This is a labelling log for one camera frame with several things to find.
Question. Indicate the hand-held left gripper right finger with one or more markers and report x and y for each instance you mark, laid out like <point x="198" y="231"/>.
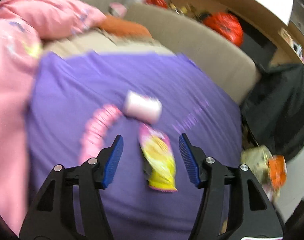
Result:
<point x="189" y="162"/>

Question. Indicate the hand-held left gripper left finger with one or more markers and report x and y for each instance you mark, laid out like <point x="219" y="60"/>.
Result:
<point x="113" y="162"/>

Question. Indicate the pink chips packet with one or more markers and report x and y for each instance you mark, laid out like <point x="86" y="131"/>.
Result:
<point x="159" y="165"/>

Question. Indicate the yellow plastic bag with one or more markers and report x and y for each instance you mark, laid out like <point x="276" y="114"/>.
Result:
<point x="256" y="160"/>

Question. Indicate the pink pig toy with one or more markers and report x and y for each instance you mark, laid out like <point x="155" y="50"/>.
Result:
<point x="97" y="130"/>

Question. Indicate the white pink cylinder packet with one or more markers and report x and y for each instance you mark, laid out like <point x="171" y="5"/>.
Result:
<point x="142" y="107"/>

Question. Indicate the purple blanket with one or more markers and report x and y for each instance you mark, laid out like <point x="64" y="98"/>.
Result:
<point x="79" y="85"/>

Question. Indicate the dark jacket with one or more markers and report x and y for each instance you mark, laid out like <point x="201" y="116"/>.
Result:
<point x="279" y="110"/>

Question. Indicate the beige padded headboard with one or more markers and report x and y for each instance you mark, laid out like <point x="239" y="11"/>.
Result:
<point x="204" y="47"/>

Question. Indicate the beige bed sheet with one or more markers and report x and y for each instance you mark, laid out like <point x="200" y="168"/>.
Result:
<point x="92" y="43"/>

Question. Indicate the pink printed duvet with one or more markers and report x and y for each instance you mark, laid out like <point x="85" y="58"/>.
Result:
<point x="12" y="80"/>

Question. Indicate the orange pillow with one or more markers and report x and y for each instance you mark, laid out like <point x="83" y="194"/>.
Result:
<point x="124" y="27"/>

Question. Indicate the large orange plastic bag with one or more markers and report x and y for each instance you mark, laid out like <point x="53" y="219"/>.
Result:
<point x="224" y="27"/>

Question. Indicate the pink plush toy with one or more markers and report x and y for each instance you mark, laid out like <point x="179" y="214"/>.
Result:
<point x="118" y="8"/>

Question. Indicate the small orange plastic bag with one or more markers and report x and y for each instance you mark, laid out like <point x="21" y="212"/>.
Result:
<point x="157" y="0"/>

